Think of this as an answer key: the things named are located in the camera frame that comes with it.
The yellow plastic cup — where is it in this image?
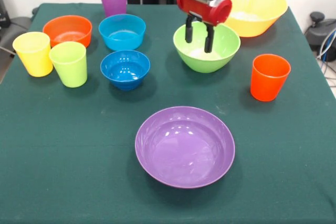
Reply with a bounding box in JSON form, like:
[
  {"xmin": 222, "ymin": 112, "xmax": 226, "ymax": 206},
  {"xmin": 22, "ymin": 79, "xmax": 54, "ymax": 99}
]
[{"xmin": 12, "ymin": 31, "xmax": 54, "ymax": 78}]

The purple plastic cup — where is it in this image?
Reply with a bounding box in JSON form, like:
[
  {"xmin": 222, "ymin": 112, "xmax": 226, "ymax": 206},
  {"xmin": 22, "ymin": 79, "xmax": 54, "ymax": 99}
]
[{"xmin": 98, "ymin": 0, "xmax": 128, "ymax": 18}]

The dark green tablecloth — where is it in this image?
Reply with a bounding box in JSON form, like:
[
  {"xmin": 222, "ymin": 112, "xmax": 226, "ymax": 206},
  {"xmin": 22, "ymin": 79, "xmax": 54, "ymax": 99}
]
[{"xmin": 0, "ymin": 3, "xmax": 336, "ymax": 224}]

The purple plastic bowl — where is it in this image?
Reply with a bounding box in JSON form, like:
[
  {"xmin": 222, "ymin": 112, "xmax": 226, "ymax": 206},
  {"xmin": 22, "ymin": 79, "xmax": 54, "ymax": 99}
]
[{"xmin": 134, "ymin": 106, "xmax": 236, "ymax": 189}]

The tangle of floor cables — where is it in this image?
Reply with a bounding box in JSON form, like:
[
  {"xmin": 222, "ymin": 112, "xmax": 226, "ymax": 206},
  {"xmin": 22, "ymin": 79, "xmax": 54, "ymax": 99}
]
[{"xmin": 316, "ymin": 29, "xmax": 336, "ymax": 88}]

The green plastic cup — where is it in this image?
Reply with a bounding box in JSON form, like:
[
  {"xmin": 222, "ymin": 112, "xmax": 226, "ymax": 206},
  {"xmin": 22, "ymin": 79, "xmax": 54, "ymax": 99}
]
[{"xmin": 48, "ymin": 41, "xmax": 88, "ymax": 88}]

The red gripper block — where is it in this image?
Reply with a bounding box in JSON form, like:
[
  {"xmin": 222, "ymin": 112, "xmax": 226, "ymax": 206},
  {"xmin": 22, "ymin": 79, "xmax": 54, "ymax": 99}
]
[{"xmin": 176, "ymin": 0, "xmax": 233, "ymax": 54}]

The green plastic bowl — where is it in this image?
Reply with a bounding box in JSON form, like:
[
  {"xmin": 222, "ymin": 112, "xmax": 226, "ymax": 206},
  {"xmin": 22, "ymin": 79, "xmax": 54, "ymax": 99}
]
[{"xmin": 173, "ymin": 22, "xmax": 241, "ymax": 74}]

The orange-red plastic bowl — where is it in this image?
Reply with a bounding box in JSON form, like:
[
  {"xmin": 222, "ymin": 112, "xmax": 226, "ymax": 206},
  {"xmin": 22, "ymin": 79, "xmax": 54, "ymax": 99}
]
[{"xmin": 42, "ymin": 15, "xmax": 93, "ymax": 49}]

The large yellow plastic bowl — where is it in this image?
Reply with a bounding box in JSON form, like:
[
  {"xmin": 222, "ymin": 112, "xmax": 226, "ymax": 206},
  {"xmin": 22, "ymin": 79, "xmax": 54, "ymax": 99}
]
[{"xmin": 223, "ymin": 0, "xmax": 289, "ymax": 38}]

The light blue plastic bowl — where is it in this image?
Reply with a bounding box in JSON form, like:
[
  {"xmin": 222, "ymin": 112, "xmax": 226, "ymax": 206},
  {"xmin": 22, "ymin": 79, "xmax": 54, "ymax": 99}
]
[{"xmin": 98, "ymin": 14, "xmax": 146, "ymax": 51}]

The red plastic cup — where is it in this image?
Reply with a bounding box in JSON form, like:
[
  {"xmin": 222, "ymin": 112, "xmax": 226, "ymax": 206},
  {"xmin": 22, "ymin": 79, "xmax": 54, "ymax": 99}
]
[{"xmin": 250, "ymin": 54, "xmax": 292, "ymax": 102}]

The dark blue plastic bowl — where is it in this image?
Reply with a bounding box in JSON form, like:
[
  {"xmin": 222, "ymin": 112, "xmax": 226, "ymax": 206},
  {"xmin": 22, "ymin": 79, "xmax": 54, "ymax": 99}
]
[{"xmin": 100, "ymin": 49, "xmax": 151, "ymax": 91}]

